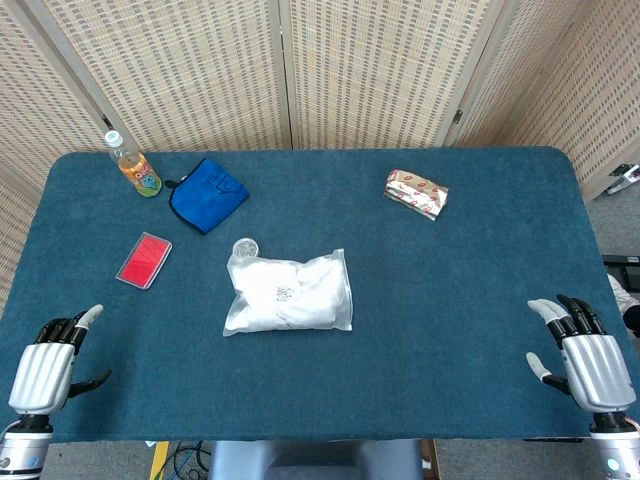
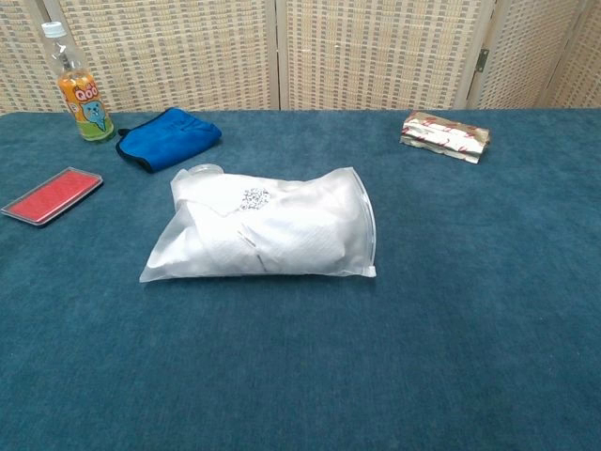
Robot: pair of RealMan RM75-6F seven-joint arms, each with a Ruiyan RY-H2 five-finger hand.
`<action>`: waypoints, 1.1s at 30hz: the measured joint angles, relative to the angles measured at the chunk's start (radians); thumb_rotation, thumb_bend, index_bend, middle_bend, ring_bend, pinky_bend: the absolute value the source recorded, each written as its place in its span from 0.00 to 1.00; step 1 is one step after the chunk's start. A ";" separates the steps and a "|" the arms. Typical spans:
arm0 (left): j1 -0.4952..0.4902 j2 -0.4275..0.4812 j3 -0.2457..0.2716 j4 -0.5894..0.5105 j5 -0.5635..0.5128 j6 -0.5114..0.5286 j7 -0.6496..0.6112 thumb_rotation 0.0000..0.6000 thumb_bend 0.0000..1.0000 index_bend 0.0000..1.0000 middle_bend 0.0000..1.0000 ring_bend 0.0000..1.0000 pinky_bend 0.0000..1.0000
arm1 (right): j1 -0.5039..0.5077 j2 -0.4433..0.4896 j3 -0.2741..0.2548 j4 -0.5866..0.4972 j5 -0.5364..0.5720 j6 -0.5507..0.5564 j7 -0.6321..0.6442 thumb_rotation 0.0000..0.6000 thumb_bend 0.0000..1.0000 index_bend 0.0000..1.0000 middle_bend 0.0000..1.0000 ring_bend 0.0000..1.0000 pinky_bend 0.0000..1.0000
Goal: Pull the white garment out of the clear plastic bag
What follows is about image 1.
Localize white device on floor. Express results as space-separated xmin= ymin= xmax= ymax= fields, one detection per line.
xmin=606 ymin=163 xmax=640 ymax=196

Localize red card in clear case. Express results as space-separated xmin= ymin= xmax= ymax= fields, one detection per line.
xmin=115 ymin=231 xmax=174 ymax=290

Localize white translucent plastic bag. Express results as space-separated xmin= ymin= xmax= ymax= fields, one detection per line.
xmin=223 ymin=248 xmax=354 ymax=338

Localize woven wicker folding screen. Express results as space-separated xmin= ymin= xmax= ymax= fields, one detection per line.
xmin=0 ymin=0 xmax=640 ymax=316

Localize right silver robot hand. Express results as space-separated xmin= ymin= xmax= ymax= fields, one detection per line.
xmin=524 ymin=293 xmax=639 ymax=414

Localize floor cable bundle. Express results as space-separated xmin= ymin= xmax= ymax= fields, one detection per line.
xmin=169 ymin=441 xmax=214 ymax=480

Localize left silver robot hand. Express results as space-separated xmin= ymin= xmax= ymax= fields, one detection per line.
xmin=7 ymin=303 xmax=113 ymax=416

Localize white shoe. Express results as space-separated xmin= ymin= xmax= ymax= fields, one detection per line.
xmin=606 ymin=273 xmax=640 ymax=331

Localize silver red-print snack packet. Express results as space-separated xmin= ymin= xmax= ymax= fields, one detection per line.
xmin=383 ymin=168 xmax=450 ymax=222

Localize black equipment base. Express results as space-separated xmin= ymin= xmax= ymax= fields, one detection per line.
xmin=602 ymin=253 xmax=640 ymax=294

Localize blue folded cloth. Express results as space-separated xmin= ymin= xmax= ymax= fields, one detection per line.
xmin=164 ymin=158 xmax=251 ymax=236

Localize small clear jar metal bits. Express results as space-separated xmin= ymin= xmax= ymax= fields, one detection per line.
xmin=232 ymin=237 xmax=261 ymax=264

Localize orange drink plastic bottle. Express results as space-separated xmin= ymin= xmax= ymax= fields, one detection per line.
xmin=103 ymin=129 xmax=164 ymax=199

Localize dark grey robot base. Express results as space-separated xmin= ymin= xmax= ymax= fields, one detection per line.
xmin=207 ymin=439 xmax=436 ymax=480

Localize white cloth garment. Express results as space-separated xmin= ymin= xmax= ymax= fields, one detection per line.
xmin=227 ymin=257 xmax=349 ymax=331

